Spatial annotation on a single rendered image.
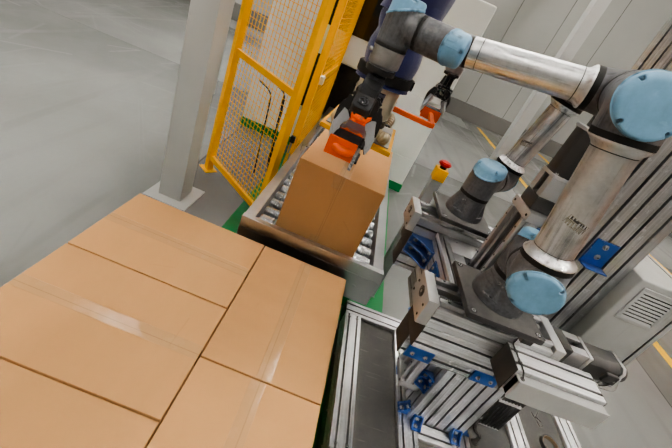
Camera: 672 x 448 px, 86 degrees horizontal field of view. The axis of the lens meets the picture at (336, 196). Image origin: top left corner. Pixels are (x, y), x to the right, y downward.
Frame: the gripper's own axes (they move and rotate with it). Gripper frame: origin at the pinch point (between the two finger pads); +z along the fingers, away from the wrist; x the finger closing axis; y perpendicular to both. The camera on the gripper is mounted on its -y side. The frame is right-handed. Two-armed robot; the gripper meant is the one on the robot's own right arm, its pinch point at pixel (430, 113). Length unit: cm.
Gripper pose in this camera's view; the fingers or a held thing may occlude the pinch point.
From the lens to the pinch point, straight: 181.9
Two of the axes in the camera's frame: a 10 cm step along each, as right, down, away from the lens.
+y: -2.1, 4.2, -8.9
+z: -3.7, 8.1, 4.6
